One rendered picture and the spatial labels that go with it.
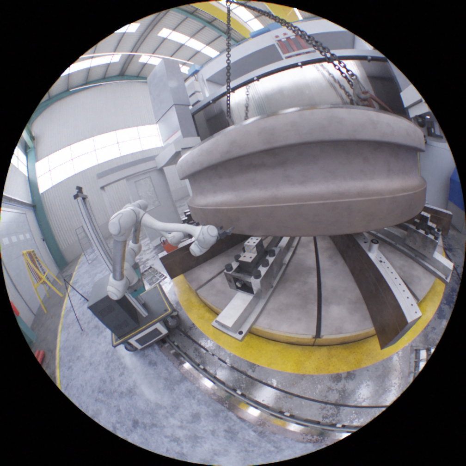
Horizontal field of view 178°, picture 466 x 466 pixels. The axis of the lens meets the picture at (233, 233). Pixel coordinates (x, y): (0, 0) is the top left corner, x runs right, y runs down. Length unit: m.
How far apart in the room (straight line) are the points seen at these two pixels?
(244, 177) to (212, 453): 2.34
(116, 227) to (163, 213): 4.22
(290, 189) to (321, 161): 0.33
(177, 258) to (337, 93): 4.89
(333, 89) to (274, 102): 1.64
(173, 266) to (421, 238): 3.08
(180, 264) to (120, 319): 1.09
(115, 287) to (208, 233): 0.87
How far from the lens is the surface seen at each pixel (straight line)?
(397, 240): 2.31
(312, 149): 1.16
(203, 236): 0.91
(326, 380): 1.48
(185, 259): 2.11
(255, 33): 8.03
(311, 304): 1.39
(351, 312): 1.40
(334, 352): 1.55
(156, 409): 1.81
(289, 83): 4.73
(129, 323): 1.83
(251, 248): 1.23
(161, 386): 1.81
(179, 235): 1.47
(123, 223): 0.95
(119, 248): 1.09
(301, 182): 1.17
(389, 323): 1.21
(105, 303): 1.69
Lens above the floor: 1.44
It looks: 24 degrees down
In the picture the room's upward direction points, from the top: 16 degrees counter-clockwise
